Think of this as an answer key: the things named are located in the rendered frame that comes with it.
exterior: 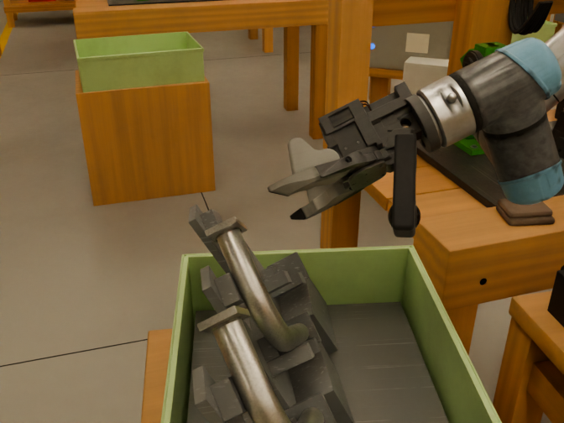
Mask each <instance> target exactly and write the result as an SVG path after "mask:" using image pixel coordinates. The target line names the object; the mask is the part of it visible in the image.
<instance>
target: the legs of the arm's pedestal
mask: <svg viewBox="0 0 564 423"><path fill-rule="evenodd" d="M493 407H494V408H495V410H496V412H497V414H498V416H499V419H500V420H501V422H502V423H541V418H542V415H543V412H544V413H545V414H546V416H547V417H548V418H549V420H550V421H551V422H552V423H564V375H563V374H562V373H561V371H560V370H559V369H558V368H557V367H556V366H555V364H554V363H553V362H552V361H551V360H550V359H549V358H548V357H547V356H546V355H545V354H544V353H543V352H542V351H541V349H540V348H539V347H538V346H537V345H536V344H535V342H534V341H533V340H532V339H531V338H530V337H529V336H528V334H527V333H526V332H525V331H524V330H523V329H522V328H521V326H520V325H519V324H518V323H517V322H516V321H515V319H514V318H513V317H511V321H510V325H509V332H508V336H507V340H506V344H505V348H504V355H503V359H502V363H501V367H500V371H499V378H498V382H497V386H496V390H495V395H494V398H493Z"/></svg>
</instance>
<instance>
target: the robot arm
mask: <svg viewBox="0 0 564 423"><path fill-rule="evenodd" d="M563 99H564V26H563V27H562V28H561V29H560V30H559V31H557V32H556V33H555V34H554V35H553V36H551V37H550V38H549V39H548V40H547V41H546V42H545V43H544V42H543V41H541V40H540V39H537V38H525V39H522V40H520V41H516V42H514V43H512V44H509V45H507V46H505V47H503V48H501V49H496V50H495V51H494V52H493V53H492V54H490V55H487V56H485V57H483V58H482V59H480V60H477V61H475V62H473V63H472V64H470V65H467V66H465V67H463V68H461V69H460V70H457V71H455V72H453V73H452V74H450V75H449V76H445V77H443V78H441V79H440V80H438V81H435V82H433V83H431V84H430V85H428V86H425V87H423V88H421V89H420V90H418V91H417V92H416V94H413V95H412V94H411V92H410V89H409V88H408V86H407V85H406V83H405V82H402V83H400V84H399V85H397V86H395V87H394V92H393V93H391V94H389V95H388V96H386V97H383V98H381V99H379V100H377V101H376V102H373V103H371V104H368V102H367V101H359V99H356V100H354V101H352V102H349V103H348V104H346V105H344V106H342V107H339V108H338V109H336V110H334V111H332V112H329V113H328V114H326V115H324V116H322V117H319V118H318V119H319V121H320V122H319V126H320V129H321V132H322V135H323V138H324V140H325V141H326V144H327V149H320V150H317V149H313V148H312V147H311V146H310V145H309V144H308V143H307V142H306V141H305V140H304V139H303V138H299V137H296V138H291V139H290V140H289V142H288V144H287V147H288V152H289V157H290V167H291V171H292V175H290V176H288V177H286V178H284V179H283V180H279V181H278V182H276V183H274V184H272V185H270V186H269V187H268V190H269V192H271V193H275V194H279V195H282V196H290V195H293V194H295V193H296V192H300V191H307V195H308V200H309V203H308V204H307V205H305V206H303V207H302V208H300V209H299V210H297V211H296V212H294V213H293V214H292V215H290V218H291V219H292V220H306V219H308V218H310V217H313V216H315V215H317V214H319V213H321V212H323V211H325V210H327V209H329V208H331V207H332V206H335V205H337V204H339V203H341V202H342V201H345V200H346V199H348V198H349V197H351V196H354V195H355V194H357V193H358V192H359V191H361V190H363V189H364V188H366V187H367V186H368V185H371V184H373V183H374V182H375V181H377V180H380V179H381V178H383V177H384V176H385V175H386V172H388V173H392V172H394V189H393V205H392V206H391V207H390V209H389V214H388V219H389V224H390V225H391V227H392V228H393V230H394V235H395V236H396V237H398V238H412V237H414V236H415V228H416V227H417V226H418V225H419V223H420V209H419V208H418V206H417V205H416V165H417V140H419V142H420V144H421V145H422V147H423V148H424V149H425V150H426V152H428V153H431V152H433V151H435V150H438V149H439V148H440V147H441V146H442V147H443V148H446V147H448V146H450V145H452V144H454V143H456V142H458V141H460V140H462V139H464V138H466V137H468V136H470V135H472V136H473V137H474V138H475V139H476V140H477V141H478V143H479V144H480V146H481V148H482V150H483V152H484V153H485V154H486V156H487V157H488V159H489V161H490V162H491V164H492V165H493V167H494V169H495V171H496V174H497V176H498V179H499V180H498V183H499V185H501V188H502V190H503V193H504V195H505V197H506V198H507V199H508V200H509V201H511V202H513V203H515V204H519V205H532V204H536V203H540V202H541V201H546V200H548V199H550V198H552V197H553V196H554V195H556V194H557V193H558V192H559V191H560V190H561V188H562V187H563V184H564V176H563V172H562V167H561V163H562V161H561V159H560V158H559V154H558V152H557V148H556V143H555V140H554V137H553V134H552V131H551V126H550V123H549V120H548V117H547V112H548V111H550V110H551V109H552V108H553V107H554V106H555V105H556V104H558V103H559V102H560V101H562V100H563ZM363 102H366V103H367V104H366V103H363ZM363 105H367V106H366V107H363ZM403 126H409V127H408V128H404V127H403Z"/></svg>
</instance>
